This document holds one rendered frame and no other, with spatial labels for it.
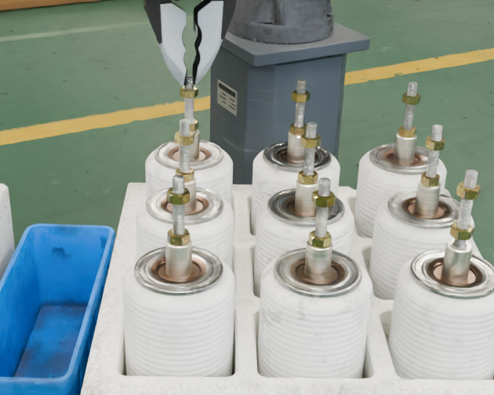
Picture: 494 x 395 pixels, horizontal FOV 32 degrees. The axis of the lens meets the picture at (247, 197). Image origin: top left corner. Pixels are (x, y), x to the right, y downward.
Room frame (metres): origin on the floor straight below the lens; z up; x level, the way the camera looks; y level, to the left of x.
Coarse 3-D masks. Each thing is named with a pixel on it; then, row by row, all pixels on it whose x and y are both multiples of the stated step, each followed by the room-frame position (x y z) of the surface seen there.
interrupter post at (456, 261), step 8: (448, 248) 0.62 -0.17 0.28; (456, 248) 0.62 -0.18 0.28; (464, 248) 0.62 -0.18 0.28; (472, 248) 0.62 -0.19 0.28; (448, 256) 0.62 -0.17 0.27; (456, 256) 0.62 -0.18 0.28; (464, 256) 0.62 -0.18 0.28; (448, 264) 0.62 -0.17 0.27; (456, 264) 0.62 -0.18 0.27; (464, 264) 0.62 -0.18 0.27; (448, 272) 0.62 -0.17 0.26; (456, 272) 0.62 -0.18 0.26; (464, 272) 0.62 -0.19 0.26; (456, 280) 0.62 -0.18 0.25; (464, 280) 0.62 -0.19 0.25
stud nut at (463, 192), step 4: (460, 184) 0.63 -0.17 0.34; (476, 184) 0.63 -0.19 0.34; (460, 188) 0.63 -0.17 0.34; (464, 188) 0.62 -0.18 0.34; (476, 188) 0.62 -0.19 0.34; (480, 188) 0.63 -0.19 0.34; (456, 192) 0.63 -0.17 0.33; (460, 192) 0.62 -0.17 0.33; (464, 192) 0.62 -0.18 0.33; (468, 192) 0.62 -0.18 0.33; (472, 192) 0.62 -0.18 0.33; (476, 192) 0.62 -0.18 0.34; (480, 192) 0.63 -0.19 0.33; (460, 196) 0.62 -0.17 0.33; (464, 196) 0.62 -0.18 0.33; (468, 196) 0.62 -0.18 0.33; (472, 196) 0.62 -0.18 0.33; (476, 196) 0.62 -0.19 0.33
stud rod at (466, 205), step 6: (468, 174) 0.63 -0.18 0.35; (474, 174) 0.63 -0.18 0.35; (468, 180) 0.63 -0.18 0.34; (474, 180) 0.62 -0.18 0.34; (468, 186) 0.63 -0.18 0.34; (474, 186) 0.63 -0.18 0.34; (462, 198) 0.63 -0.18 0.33; (462, 204) 0.63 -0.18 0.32; (468, 204) 0.62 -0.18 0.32; (462, 210) 0.63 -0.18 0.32; (468, 210) 0.62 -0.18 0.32; (462, 216) 0.63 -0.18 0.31; (468, 216) 0.63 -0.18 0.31; (462, 222) 0.62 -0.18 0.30; (468, 222) 0.63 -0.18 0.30; (462, 228) 0.62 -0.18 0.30; (456, 240) 0.63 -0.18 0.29; (462, 240) 0.62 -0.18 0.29; (456, 246) 0.63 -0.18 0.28; (462, 246) 0.62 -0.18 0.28
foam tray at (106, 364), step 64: (128, 192) 0.90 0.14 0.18; (448, 192) 0.93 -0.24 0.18; (128, 256) 0.76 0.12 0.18; (256, 320) 0.67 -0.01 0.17; (384, 320) 0.68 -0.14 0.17; (128, 384) 0.56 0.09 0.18; (192, 384) 0.56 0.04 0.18; (256, 384) 0.56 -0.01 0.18; (320, 384) 0.56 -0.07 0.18; (384, 384) 0.57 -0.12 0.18; (448, 384) 0.57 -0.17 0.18
